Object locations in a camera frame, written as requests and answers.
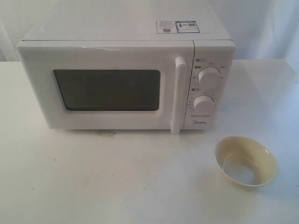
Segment upper white control knob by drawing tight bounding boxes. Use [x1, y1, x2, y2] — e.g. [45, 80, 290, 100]
[198, 67, 221, 87]

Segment clear tape patch on table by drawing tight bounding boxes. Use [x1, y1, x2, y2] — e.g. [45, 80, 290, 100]
[95, 130, 116, 138]

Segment cream ceramic bowl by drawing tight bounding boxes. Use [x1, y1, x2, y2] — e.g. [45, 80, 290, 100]
[214, 136, 278, 188]

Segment white control knob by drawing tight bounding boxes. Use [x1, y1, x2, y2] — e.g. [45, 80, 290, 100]
[193, 95, 214, 111]
[198, 67, 221, 87]

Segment blue warning label sticker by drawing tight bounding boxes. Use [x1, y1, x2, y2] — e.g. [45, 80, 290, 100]
[156, 21, 200, 34]

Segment white microwave oven body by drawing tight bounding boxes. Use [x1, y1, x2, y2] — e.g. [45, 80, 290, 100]
[20, 0, 235, 130]

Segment lower white control knob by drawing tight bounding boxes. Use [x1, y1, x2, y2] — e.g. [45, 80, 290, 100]
[193, 95, 214, 111]

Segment white microwave door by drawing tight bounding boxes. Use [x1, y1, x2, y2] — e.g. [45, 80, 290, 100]
[16, 41, 195, 133]

